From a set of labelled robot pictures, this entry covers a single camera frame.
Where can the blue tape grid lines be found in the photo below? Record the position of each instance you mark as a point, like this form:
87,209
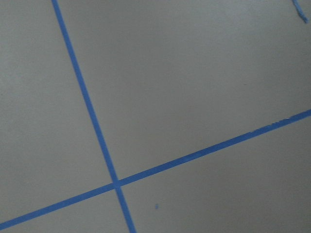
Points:
117,183

